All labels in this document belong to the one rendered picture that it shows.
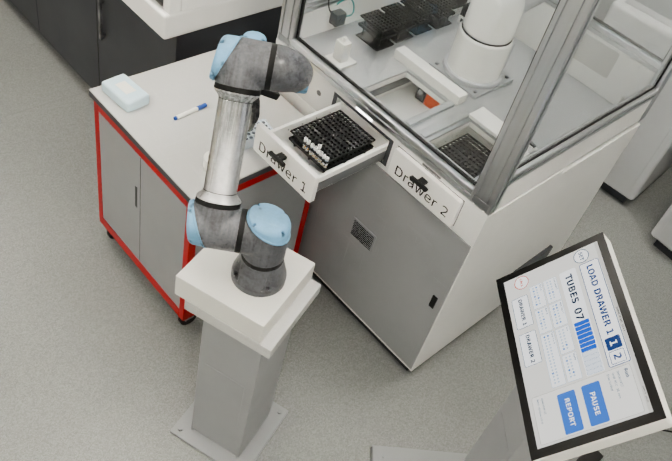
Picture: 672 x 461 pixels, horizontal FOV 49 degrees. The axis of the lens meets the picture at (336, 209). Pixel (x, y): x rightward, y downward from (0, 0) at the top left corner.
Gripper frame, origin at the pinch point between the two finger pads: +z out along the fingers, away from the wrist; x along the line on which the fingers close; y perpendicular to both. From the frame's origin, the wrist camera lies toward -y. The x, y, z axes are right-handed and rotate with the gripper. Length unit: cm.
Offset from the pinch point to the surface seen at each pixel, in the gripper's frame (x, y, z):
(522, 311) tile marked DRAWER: 108, -22, -18
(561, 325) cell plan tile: 118, -22, -25
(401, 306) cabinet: 59, -39, 50
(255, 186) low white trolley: 14.4, 2.9, 15.0
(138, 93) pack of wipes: -28.1, 27.4, 1.6
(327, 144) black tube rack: 22.6, -16.7, -5.1
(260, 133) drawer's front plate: 13.8, 3.8, -8.4
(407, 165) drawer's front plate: 43, -34, -8
